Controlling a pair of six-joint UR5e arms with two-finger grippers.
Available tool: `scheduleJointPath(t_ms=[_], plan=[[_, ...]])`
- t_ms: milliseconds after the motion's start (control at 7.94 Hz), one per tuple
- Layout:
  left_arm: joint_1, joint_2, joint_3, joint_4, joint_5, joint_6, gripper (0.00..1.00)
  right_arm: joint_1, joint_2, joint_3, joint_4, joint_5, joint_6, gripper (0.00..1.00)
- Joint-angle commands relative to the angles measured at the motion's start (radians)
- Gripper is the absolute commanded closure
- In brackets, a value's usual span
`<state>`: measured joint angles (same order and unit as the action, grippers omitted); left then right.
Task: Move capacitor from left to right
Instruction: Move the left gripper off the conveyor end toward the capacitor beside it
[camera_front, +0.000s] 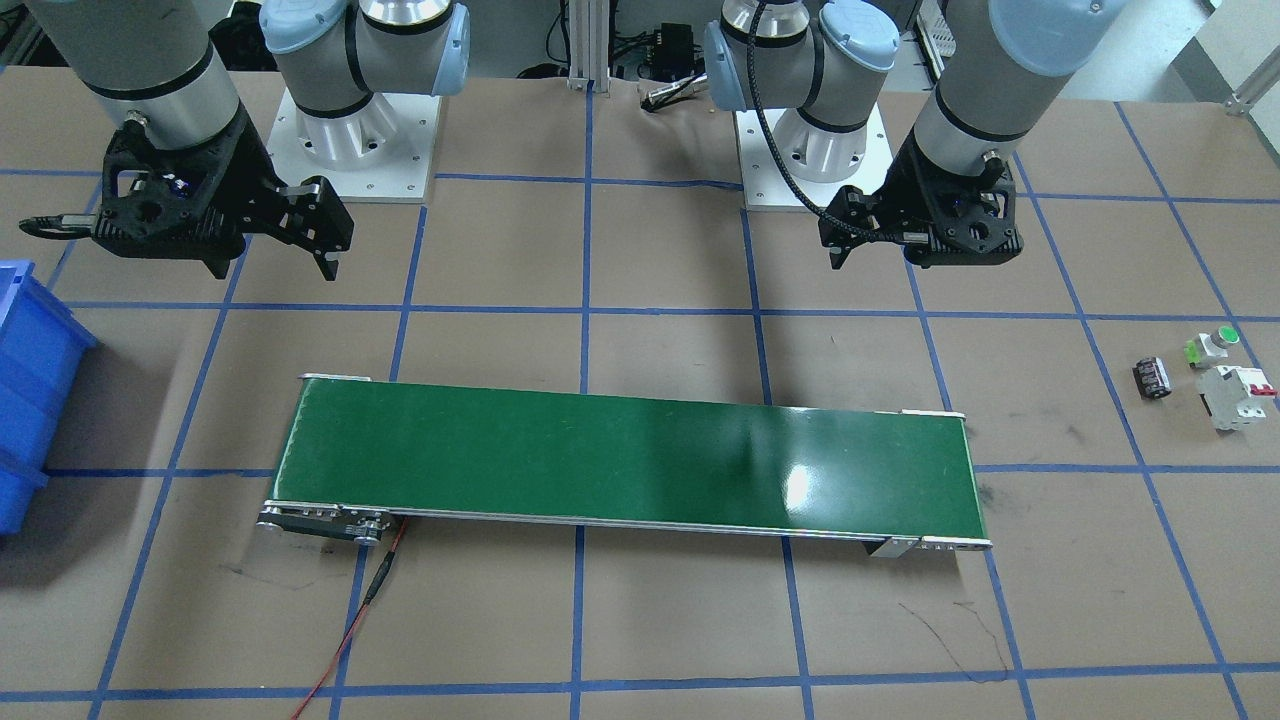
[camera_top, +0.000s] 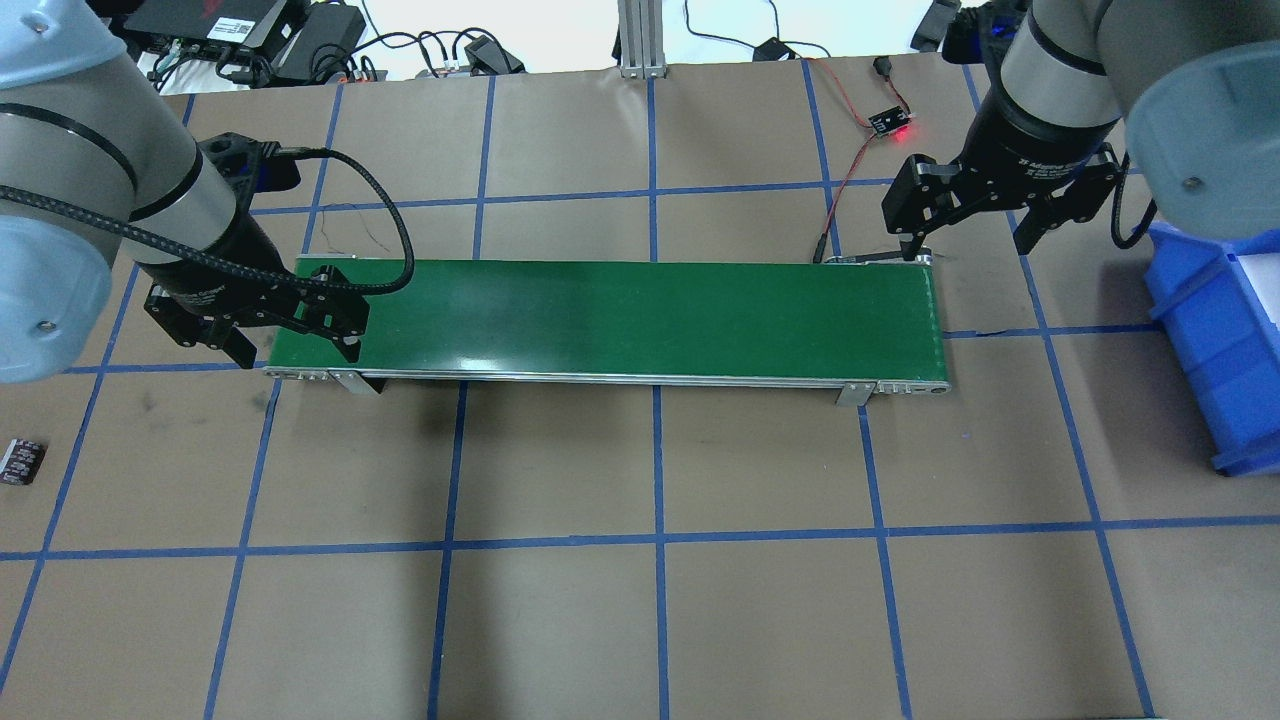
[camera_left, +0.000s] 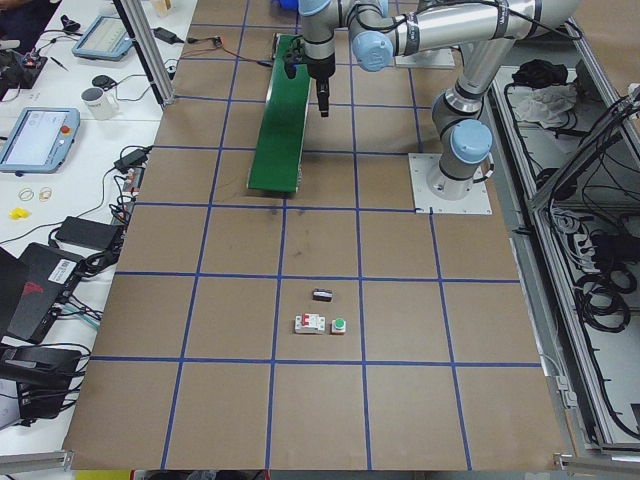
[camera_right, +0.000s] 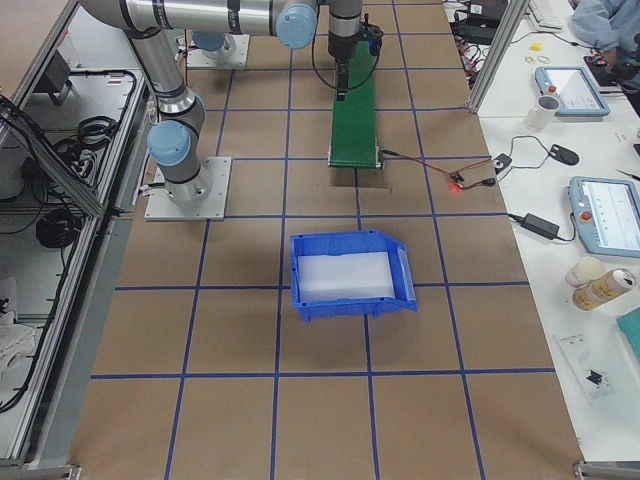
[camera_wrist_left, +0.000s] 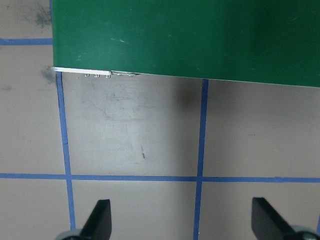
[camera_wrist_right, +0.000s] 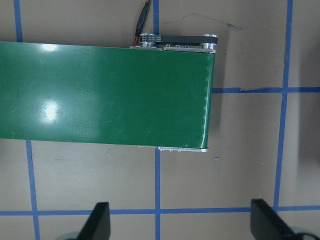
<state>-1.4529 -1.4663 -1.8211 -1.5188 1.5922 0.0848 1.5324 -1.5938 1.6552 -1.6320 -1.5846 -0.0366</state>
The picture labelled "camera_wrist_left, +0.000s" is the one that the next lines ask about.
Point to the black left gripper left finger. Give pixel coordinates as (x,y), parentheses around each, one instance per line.
(99,224)

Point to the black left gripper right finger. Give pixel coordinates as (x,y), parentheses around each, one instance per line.
(267,223)

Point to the green conveyor belt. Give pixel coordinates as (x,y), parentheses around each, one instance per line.
(263,41)

